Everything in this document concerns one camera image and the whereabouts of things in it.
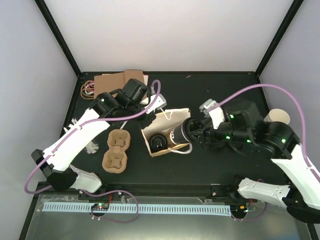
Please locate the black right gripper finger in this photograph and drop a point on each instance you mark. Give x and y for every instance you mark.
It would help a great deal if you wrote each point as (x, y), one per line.
(196, 125)
(196, 139)

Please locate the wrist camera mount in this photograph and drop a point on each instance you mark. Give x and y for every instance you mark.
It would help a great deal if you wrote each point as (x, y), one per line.
(158, 101)
(212, 109)

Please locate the stack of paper cups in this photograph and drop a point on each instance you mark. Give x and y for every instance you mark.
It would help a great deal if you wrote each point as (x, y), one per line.
(277, 115)

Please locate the brown flat paper bag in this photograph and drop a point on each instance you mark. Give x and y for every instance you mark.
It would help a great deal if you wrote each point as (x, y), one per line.
(108, 82)

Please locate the white straw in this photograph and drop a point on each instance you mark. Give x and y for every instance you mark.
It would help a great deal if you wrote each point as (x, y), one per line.
(123, 125)

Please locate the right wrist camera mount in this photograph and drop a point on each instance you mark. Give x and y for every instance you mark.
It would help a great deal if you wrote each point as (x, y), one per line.
(212, 109)

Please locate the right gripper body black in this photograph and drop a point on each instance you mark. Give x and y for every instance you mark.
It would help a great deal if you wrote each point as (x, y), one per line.
(240, 136)

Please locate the yellow paper takeout bag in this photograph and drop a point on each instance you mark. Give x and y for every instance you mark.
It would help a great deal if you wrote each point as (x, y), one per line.
(163, 124)

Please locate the black frame post left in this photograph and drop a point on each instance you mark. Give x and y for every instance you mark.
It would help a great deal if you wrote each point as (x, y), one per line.
(48, 17)

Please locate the black frame post right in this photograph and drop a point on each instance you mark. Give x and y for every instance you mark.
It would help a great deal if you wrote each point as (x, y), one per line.
(282, 29)

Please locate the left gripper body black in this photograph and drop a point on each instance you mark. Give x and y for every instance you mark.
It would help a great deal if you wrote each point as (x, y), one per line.
(144, 123)

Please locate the cardboard cup carrier stack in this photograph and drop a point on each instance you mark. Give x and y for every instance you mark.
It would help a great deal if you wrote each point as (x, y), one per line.
(115, 158)

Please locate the white slotted cable duct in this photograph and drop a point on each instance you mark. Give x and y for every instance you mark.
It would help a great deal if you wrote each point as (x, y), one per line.
(125, 208)

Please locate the black frame post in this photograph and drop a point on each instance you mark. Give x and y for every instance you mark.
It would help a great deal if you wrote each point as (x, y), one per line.
(48, 17)
(282, 29)

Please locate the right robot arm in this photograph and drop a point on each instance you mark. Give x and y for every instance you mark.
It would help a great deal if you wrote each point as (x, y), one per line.
(301, 196)

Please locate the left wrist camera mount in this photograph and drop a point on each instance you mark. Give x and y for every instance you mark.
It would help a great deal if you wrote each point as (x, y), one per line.
(158, 101)

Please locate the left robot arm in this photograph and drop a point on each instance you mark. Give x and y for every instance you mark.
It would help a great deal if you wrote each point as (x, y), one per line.
(55, 161)

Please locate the black printed coffee cup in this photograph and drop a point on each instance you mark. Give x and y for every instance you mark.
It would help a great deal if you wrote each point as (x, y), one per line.
(157, 142)

